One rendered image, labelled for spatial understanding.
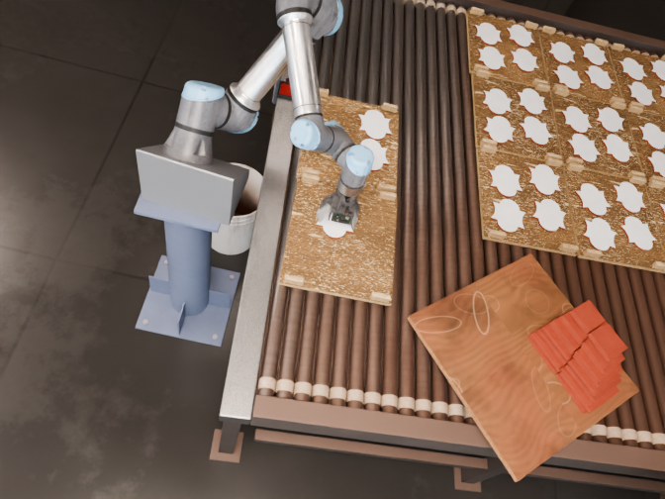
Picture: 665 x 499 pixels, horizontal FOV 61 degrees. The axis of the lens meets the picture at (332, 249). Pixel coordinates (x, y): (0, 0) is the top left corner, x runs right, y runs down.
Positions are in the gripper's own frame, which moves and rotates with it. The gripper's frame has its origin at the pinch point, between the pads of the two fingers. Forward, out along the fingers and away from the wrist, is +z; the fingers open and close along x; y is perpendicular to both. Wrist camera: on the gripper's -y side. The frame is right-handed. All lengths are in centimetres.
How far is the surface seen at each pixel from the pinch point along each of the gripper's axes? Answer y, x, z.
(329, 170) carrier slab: -19.9, -4.4, 0.7
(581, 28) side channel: -139, 106, 0
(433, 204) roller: -16.9, 34.3, 2.6
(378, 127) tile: -44.4, 11.3, -0.4
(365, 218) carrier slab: -3.5, 10.0, 0.7
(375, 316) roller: 30.4, 16.2, 2.3
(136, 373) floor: 33, -63, 94
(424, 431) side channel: 63, 31, -1
